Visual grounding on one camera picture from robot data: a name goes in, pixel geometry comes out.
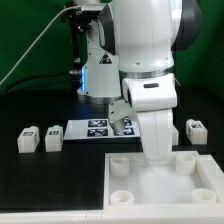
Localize white sheet with markers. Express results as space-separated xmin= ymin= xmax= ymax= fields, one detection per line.
xmin=64 ymin=118 xmax=140 ymax=140

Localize white obstacle wall fixture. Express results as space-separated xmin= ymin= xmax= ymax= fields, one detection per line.
xmin=196 ymin=155 xmax=224 ymax=204

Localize white square tabletop part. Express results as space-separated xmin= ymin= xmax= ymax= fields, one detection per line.
xmin=103 ymin=151 xmax=224 ymax=209

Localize black camera on stand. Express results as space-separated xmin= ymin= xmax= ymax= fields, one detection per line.
xmin=60 ymin=1 xmax=111 ymax=94

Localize white table front rail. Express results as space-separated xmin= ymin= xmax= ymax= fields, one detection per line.
xmin=0 ymin=209 xmax=224 ymax=224

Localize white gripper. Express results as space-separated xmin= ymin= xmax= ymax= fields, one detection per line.
xmin=108 ymin=73 xmax=177 ymax=161

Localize white cable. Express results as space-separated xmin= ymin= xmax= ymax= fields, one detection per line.
xmin=0 ymin=5 xmax=81 ymax=88

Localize black cables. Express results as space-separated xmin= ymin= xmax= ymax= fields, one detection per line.
xmin=0 ymin=71 xmax=83 ymax=98

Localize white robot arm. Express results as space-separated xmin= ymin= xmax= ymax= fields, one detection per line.
xmin=75 ymin=0 xmax=201 ymax=160

